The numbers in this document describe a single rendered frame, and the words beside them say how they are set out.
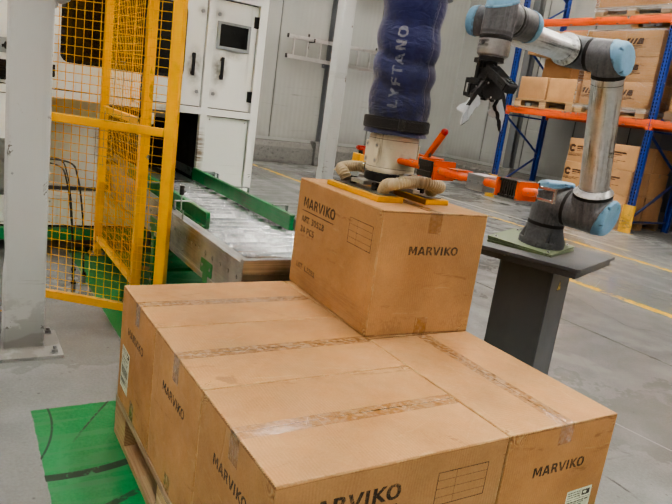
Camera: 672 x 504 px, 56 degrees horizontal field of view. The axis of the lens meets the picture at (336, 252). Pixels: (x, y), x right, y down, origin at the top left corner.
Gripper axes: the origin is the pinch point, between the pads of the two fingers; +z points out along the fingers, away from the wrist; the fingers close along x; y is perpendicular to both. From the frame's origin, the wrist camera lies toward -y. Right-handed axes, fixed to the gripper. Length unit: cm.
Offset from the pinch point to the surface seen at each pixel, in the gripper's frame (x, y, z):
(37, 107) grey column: 102, 146, 19
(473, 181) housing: 3.5, -4.5, 14.7
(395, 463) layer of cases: 51, -50, 69
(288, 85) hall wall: -401, 974, -34
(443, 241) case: -3.1, 10.5, 35.8
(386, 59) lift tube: 10.8, 38.8, -17.2
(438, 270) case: -3.4, 10.5, 45.3
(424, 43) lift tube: 2.7, 31.0, -23.6
